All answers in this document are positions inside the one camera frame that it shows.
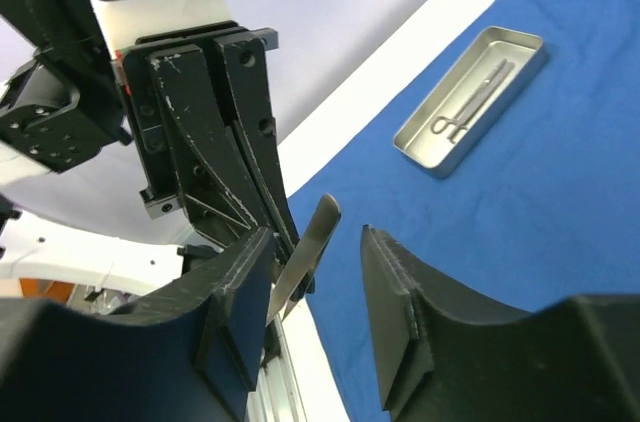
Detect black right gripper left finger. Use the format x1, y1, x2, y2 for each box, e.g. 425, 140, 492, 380
1, 228, 275, 421

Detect steel scalpel handle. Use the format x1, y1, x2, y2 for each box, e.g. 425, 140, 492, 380
266, 194, 342, 325

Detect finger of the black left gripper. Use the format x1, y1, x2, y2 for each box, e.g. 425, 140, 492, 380
215, 34, 299, 275
149, 44, 265, 247

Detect steel ring-handled scissors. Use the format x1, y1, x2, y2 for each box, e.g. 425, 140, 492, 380
447, 59, 515, 144

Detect steel ring-handled forceps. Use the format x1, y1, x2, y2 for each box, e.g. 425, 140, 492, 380
430, 59, 514, 142

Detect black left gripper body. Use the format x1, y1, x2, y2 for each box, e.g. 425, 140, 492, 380
118, 26, 278, 218

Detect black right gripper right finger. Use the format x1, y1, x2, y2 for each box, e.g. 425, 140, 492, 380
360, 226, 639, 421

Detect aluminium front frame rail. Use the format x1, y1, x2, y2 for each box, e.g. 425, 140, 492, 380
247, 301, 351, 422

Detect stainless steel tray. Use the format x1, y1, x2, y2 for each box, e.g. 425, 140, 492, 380
393, 26, 548, 179

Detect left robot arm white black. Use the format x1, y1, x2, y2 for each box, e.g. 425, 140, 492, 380
1, 0, 299, 275

